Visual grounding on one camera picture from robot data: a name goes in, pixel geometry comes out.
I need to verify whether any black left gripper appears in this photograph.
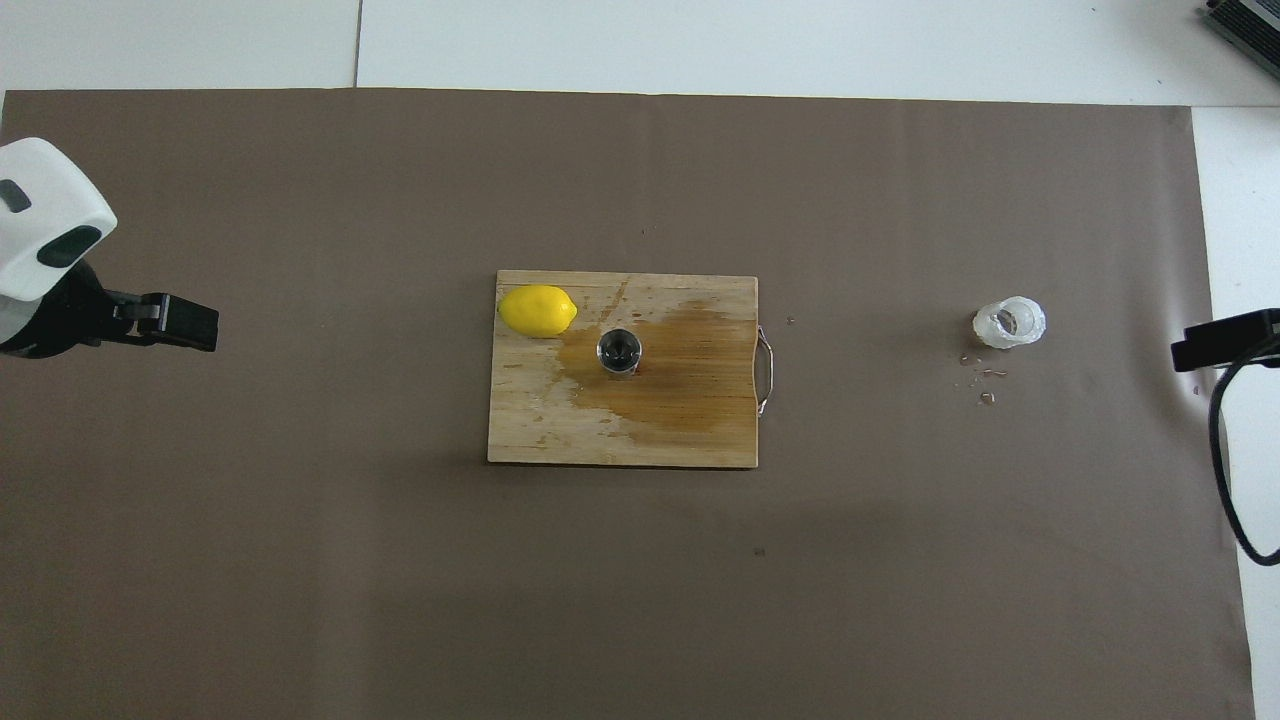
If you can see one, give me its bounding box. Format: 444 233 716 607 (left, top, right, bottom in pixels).
0 260 220 360

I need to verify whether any small clear glass cup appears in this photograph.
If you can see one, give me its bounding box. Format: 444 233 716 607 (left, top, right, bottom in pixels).
973 296 1047 350

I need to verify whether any steel double jigger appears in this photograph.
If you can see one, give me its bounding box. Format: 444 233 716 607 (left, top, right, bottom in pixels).
597 328 643 378

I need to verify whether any brown paper table mat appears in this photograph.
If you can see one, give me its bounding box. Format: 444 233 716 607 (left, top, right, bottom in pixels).
0 88 1256 720

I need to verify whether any black ribbed device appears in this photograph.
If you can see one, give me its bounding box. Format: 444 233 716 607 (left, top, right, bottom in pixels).
1200 0 1280 56

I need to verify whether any yellow lemon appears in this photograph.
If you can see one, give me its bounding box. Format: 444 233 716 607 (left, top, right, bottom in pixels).
498 285 579 339

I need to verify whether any wooden cutting board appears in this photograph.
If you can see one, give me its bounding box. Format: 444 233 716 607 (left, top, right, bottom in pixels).
487 270 776 469

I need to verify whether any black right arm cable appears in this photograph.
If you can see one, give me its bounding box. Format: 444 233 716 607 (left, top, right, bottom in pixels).
1208 345 1280 567

